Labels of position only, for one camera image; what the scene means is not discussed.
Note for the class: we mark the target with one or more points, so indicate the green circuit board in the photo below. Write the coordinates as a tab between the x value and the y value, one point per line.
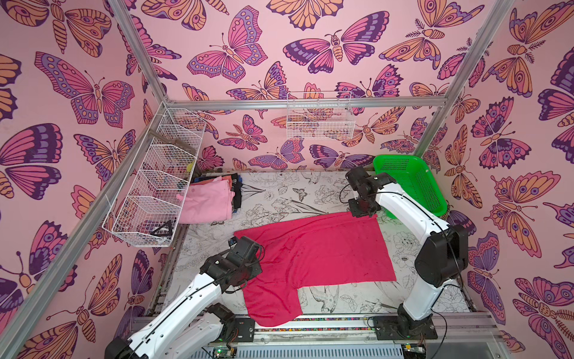
224	352
414	352

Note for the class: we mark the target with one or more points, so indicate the green plastic basket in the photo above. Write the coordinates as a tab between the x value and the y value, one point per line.
415	177

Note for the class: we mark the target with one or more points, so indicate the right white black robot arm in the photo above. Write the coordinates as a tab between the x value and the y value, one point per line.
442	257

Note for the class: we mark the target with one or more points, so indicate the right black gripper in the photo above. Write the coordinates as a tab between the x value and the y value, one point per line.
361	209

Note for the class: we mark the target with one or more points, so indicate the black triangle object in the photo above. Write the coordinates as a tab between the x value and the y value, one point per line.
164	230

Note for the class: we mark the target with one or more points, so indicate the folded light pink t-shirt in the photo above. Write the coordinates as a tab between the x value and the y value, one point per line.
207	202

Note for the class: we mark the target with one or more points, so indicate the long white wire basket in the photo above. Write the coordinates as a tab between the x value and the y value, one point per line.
164	167

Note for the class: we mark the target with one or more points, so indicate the left green circuit board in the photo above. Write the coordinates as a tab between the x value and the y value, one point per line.
224	352

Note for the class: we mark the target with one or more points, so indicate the small white wire basket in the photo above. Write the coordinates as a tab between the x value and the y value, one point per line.
319	117

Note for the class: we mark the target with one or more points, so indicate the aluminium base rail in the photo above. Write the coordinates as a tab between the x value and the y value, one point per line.
465	335

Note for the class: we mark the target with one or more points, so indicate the right green circuit board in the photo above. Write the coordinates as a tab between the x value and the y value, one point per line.
414	352

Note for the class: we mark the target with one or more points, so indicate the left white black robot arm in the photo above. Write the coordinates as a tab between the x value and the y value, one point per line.
197	317

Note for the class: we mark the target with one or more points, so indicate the magenta t-shirt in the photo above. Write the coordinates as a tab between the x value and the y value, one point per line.
323	250

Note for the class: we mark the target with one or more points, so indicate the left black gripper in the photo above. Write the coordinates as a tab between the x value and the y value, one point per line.
256	268

